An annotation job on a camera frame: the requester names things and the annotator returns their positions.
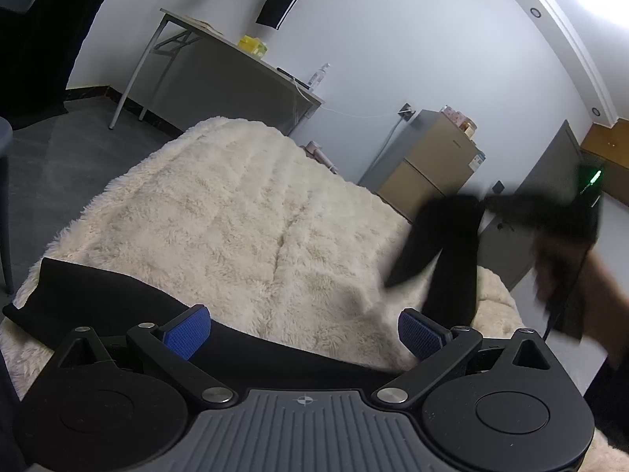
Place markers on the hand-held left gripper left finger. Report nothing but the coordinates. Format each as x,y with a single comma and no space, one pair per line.
186,335

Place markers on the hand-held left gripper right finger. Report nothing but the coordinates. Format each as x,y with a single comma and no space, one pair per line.
422,337

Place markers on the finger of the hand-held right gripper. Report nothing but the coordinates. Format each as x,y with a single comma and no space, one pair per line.
508,209

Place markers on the black pants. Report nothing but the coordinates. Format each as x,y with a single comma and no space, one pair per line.
98,295

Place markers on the person's right forearm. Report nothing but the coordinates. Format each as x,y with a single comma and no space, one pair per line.
609,300

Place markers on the person's right hand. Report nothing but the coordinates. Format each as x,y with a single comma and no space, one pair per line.
553,275

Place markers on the wooden cabinet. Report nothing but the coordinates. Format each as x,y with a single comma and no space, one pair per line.
607,142

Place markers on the gold two-door fridge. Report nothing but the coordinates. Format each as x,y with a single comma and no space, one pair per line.
422,167

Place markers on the pink box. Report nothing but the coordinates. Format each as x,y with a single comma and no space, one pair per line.
459,119

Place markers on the cream fluffy blanket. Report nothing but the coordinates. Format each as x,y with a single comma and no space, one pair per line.
245,206

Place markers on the person's dark clothing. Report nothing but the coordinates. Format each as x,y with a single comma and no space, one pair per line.
11,413

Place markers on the grey plastic chair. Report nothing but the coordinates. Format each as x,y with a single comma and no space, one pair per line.
5,206

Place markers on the clear spray bottle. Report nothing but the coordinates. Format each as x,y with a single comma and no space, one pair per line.
318,78

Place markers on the black power strip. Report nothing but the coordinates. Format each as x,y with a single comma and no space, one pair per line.
294,78

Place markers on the grey folding table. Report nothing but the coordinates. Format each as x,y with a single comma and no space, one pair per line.
216,73

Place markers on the yellow container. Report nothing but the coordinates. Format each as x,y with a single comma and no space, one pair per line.
253,45

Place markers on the tan flat book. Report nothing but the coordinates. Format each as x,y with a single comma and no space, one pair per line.
204,25

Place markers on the black curtain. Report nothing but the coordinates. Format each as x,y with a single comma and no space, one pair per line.
44,59

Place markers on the wall socket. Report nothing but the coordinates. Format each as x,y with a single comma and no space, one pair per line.
406,112

